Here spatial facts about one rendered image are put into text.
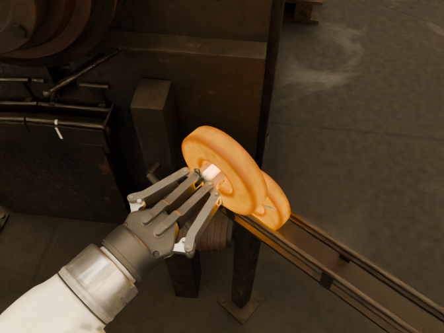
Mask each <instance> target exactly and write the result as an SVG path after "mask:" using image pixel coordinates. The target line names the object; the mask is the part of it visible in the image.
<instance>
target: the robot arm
mask: <svg viewBox="0 0 444 333"><path fill-rule="evenodd" d="M227 180H228V179H227V177H226V176H225V175H224V174H223V173H222V172H221V171H220V170H219V169H218V168H217V167H216V166H215V165H213V164H211V163H209V162H207V163H206V164H205V165H204V166H203V167H202V168H201V169H199V168H195V169H194V171H192V170H189V168H188V167H184V168H182V169H180V170H178V171H176V172H175V173H173V174H171V175H170V176H168V177H166V178H164V179H162V180H161V181H159V182H157V183H156V184H154V185H152V186H150V187H148V188H147V189H145V190H144V191H141V192H136V193H132V194H129V195H128V197H127V199H128V202H129V204H130V208H131V213H130V214H129V215H128V217H127V219H126V221H125V222H124V223H123V224H121V225H119V226H118V227H116V228H115V229H114V230H113V231H112V232H111V233H110V234H109V235H108V236H107V237H106V238H104V239H103V240H102V243H101V244H102V247H101V248H99V247H97V245H95V244H90V245H88V247H86V248H85V249H84V250H83V251H82V252H80V253H79V254H78V255H77V256H76V257H75V258H74V259H72V261H70V262H69V263H68V264H67V265H66V266H64V267H62V269H61V270H60V271H59V272H58V273H57V274H56V275H54V276H53V277H51V278H50V279H48V280H47V281H45V282H44V283H41V284H39V285H37V286H35V287H33V288H32V289H31V290H29V291H27V292H26V293H25V294H24V295H23V296H21V297H20V298H19V299H17V300H16V301H15V302H14V303H13V304H12V305H11V306H10V307H9V308H7V309H6V310H5V311H4V312H3V313H2V314H1V315H0V333H106V332H105V331H104V329H103V328H104V327H105V326H106V325H107V324H108V323H109V322H111V321H112V320H113V319H114V317H115V316H116V315H117V314H118V313H119V312H120V311H121V310H122V309H123V308H124V307H125V306H126V305H127V304H128V303H129V302H130V301H131V300H132V299H133V298H134V297H135V296H136V295H137V292H138V290H137V288H136V286H135V285H134V284H133V283H134V282H135V281H136V282H137V283H139V282H142V281H143V280H144V279H145V278H146V277H147V276H148V275H149V274H150V273H151V272H152V271H153V270H154V269H155V268H156V267H157V266H158V265H159V264H160V263H161V261H162V260H164V259H165V258H169V257H171V256H172V255H173V254H174V253H175V254H185V255H186V257H187V258H193V257H194V255H195V251H196V245H197V242H198V241H199V239H200V237H201V236H202V234H203V232H204V231H205V229H206V227H207V226H208V224H209V222H210V221H211V219H212V217H213V216H214V214H215V212H216V211H217V209H218V208H219V206H220V205H221V193H220V192H219V191H218V189H219V188H220V187H221V186H222V185H223V184H224V183H225V182H226V181H227ZM202 182H203V184H204V185H203V186H202V187H201V188H200V189H199V190H198V191H197V192H196V193H195V194H194V195H193V196H192V197H190V198H189V199H188V200H187V201H186V202H185V203H184V204H183V205H182V206H181V207H179V206H180V205H181V204H182V203H183V202H184V201H185V200H186V199H187V198H188V197H189V196H190V195H192V194H193V193H194V192H195V191H196V190H197V189H198V188H199V187H200V186H201V185H202ZM171 192H172V193H171ZM169 193H171V194H170V195H169V196H167V197H166V198H165V199H164V200H161V201H160V202H159V203H158V204H156V205H155V206H154V207H150V208H147V209H145V206H148V205H151V204H152V203H154V202H156V201H157V200H159V199H161V198H163V197H164V196H166V195H167V194H169ZM203 205H204V207H203V208H202V210H201V211H200V213H199V215H198V216H197V217H196V220H195V221H194V222H193V224H192V226H191V227H190V229H189V231H188V233H187V235H186V237H183V238H182V239H181V240H180V242H179V243H177V239H178V232H179V230H181V228H183V226H184V224H185V222H187V220H189V218H191V216H193V214H195V213H196V212H197V211H198V210H199V209H200V208H201V207H202V206H203ZM178 207H179V208H178ZM176 208H178V209H177V210H175V209H176Z"/></svg>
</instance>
